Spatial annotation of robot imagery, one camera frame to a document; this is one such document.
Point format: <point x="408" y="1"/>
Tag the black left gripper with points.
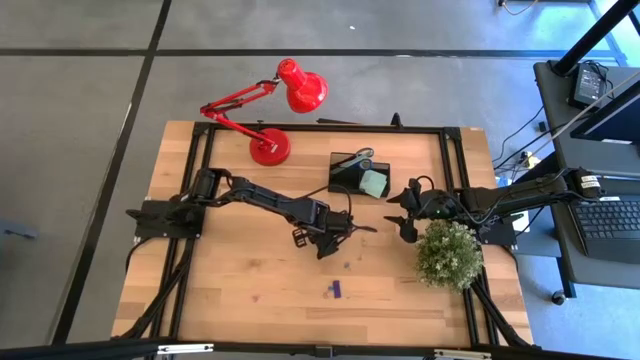
<point x="335" y="227"/>

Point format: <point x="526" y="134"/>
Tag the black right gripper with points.
<point x="425" y="210"/>

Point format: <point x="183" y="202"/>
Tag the teal sticky note pad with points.
<point x="374" y="184"/>

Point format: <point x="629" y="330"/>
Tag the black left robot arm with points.
<point x="260" y="195"/>

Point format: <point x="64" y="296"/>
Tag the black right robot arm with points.
<point x="525" y="192"/>

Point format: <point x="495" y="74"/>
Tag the green potted plant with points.
<point x="447" y="255"/>

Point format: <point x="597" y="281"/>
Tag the white paper sheet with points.
<point x="522" y="222"/>

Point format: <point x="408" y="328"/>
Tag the yellow power strip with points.
<point x="531" y="160"/>

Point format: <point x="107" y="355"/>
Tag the red desk lamp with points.
<point x="305" y="92"/>

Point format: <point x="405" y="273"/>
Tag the grey side desk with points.
<point x="555" y="125"/>

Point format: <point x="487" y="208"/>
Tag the black caster wheel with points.
<point x="558" y="298"/>

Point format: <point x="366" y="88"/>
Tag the black laptop keyboard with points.
<point x="605" y="220"/>

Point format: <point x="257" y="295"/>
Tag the black power adapter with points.
<point x="587" y="85"/>

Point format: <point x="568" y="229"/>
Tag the black desk monitor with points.
<point x="615" y="120"/>

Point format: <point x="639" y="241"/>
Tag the black diagonal pole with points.
<point x="595" y="35"/>

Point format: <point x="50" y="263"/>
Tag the black crossbar with silver brackets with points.
<point x="100" y="350"/>

